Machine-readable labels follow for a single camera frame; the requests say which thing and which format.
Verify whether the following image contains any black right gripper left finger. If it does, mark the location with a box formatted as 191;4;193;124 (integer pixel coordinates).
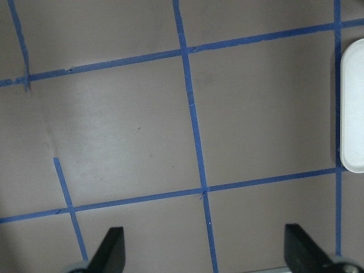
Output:
86;227;125;272

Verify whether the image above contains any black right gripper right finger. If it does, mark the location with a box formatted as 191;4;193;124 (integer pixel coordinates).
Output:
284;224;337;273

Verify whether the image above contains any white rectangular tray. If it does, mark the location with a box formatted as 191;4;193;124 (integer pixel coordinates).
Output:
340;39;363;173

